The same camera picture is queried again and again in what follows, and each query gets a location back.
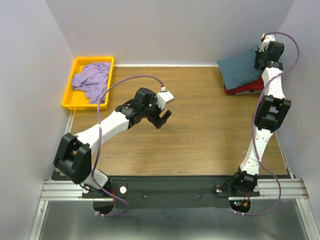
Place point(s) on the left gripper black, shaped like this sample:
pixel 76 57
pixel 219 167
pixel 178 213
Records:
pixel 157 118

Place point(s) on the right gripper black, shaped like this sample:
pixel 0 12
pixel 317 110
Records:
pixel 260 61

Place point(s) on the blue-grey t-shirt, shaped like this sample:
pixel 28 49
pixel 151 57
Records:
pixel 239 69

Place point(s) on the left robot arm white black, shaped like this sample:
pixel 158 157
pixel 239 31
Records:
pixel 74 154

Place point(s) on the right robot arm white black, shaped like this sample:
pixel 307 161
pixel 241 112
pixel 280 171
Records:
pixel 269 115

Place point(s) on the folded red t-shirt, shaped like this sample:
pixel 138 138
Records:
pixel 255 85

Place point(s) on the white item under red shirt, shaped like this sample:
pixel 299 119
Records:
pixel 248 92

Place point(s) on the lilac t-shirt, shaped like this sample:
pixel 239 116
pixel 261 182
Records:
pixel 92 80

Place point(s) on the yellow plastic tray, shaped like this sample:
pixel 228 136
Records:
pixel 75 99

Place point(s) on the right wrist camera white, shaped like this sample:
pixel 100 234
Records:
pixel 265 41

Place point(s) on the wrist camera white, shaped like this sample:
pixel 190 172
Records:
pixel 265 41
pixel 164 98

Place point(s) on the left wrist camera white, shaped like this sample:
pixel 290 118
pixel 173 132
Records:
pixel 164 98

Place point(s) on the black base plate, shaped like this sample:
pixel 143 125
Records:
pixel 169 192

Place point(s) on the aluminium frame rail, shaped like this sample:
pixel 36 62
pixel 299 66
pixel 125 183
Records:
pixel 291 188

